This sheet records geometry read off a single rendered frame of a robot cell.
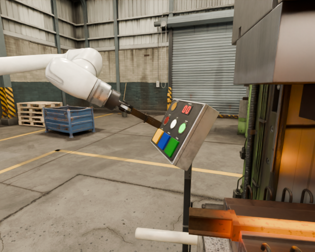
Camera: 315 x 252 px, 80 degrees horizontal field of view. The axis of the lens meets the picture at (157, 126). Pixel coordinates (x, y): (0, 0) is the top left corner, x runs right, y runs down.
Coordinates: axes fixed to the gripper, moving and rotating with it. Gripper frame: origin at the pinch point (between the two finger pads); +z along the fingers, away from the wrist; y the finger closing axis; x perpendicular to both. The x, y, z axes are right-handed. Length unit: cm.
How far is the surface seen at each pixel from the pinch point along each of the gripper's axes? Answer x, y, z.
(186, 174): -16.0, -7.9, 32.3
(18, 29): 47, -788, -357
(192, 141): 0.7, 7.0, 16.3
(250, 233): -8, 49, 10
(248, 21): 25.4, 41.9, -7.5
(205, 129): 7.4, 6.9, 19.0
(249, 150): 7.8, 21.5, 29.5
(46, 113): -130, -508, -111
